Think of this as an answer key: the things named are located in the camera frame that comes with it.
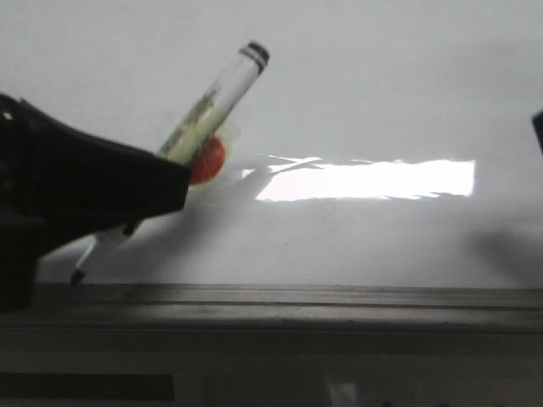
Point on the grey aluminium whiteboard frame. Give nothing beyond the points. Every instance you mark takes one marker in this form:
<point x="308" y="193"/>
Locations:
<point x="280" y="320"/>

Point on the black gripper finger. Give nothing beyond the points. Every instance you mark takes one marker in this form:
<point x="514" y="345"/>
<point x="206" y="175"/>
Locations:
<point x="59" y="184"/>
<point x="537" y="123"/>

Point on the white whiteboard marker pen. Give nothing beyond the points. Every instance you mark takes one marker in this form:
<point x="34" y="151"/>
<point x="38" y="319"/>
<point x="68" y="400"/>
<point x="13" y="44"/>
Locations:
<point x="198" y="141"/>

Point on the white whiteboard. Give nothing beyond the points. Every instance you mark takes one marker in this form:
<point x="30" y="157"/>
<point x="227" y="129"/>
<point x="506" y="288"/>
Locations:
<point x="388" y="143"/>

